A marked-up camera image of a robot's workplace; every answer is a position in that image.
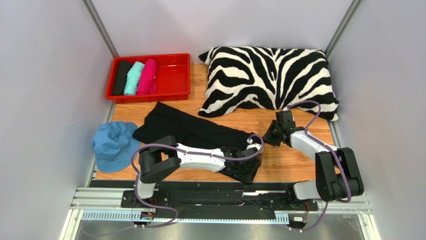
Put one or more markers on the blue bucket hat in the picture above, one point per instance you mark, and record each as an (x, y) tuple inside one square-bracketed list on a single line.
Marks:
[(113, 145)]

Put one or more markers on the rolled pink shirt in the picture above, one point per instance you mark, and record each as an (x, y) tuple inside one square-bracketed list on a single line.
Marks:
[(147, 84)]

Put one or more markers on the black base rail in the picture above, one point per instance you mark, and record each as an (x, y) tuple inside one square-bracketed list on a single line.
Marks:
[(228, 200)]

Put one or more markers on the red plastic bin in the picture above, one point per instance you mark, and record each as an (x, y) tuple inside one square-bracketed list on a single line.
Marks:
[(173, 78)]

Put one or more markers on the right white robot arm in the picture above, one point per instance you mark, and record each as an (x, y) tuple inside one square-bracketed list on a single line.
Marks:
[(337, 175)]

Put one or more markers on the black t shirt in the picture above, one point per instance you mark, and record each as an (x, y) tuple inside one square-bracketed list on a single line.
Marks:
[(190, 131)]

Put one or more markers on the rolled black shirt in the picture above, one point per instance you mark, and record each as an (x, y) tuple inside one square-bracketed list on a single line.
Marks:
[(121, 77)]

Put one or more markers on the rolled teal shirt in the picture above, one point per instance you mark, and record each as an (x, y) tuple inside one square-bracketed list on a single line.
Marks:
[(133, 78)]

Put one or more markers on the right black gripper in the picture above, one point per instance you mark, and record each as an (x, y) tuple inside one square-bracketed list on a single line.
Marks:
[(274, 133)]

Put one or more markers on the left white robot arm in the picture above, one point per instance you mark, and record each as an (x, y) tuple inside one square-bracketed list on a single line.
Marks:
[(161, 158)]

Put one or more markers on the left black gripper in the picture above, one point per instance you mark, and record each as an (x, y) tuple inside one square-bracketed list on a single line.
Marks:
[(247, 178)]

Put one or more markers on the zebra print pillow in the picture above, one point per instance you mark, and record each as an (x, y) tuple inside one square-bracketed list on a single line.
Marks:
[(256, 77)]

